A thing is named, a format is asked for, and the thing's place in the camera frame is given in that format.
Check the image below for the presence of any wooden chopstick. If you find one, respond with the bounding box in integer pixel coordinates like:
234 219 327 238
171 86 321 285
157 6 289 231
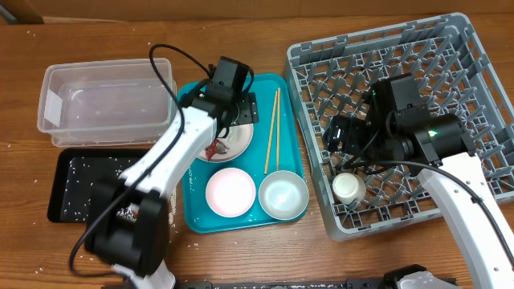
263 89 278 175
275 87 281 171

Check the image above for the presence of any black tray with rice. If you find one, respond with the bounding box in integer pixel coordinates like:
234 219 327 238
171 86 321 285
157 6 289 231
47 149 148 223

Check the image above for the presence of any pink round plate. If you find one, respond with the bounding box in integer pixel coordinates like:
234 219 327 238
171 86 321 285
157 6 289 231
197 124 254 163

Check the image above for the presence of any clear plastic bin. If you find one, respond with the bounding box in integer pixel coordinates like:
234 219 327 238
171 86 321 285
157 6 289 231
37 58 177 148

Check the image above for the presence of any pink small bowl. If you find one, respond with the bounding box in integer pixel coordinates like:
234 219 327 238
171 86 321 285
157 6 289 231
206 168 256 218

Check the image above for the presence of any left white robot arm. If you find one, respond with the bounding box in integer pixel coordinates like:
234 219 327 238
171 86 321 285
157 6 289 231
79 57 258 288

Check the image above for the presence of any white cup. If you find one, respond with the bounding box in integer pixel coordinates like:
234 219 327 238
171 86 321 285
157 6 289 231
332 173 366 205

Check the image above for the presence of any red foil wrapper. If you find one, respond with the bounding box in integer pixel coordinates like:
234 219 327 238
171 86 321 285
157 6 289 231
204 140 229 161

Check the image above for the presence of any grey plastic dish rack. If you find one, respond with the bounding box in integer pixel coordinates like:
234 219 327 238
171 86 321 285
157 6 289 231
284 13 513 241

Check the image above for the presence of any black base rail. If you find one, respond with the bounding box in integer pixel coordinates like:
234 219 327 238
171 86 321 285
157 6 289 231
100 263 459 289

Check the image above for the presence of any teal plastic tray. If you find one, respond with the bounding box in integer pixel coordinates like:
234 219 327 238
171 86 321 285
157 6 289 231
182 73 304 234

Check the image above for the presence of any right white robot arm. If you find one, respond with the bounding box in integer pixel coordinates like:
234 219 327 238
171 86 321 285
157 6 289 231
323 73 513 288

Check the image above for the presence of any grey small bowl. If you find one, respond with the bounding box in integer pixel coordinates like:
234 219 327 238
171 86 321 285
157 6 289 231
259 170 309 221

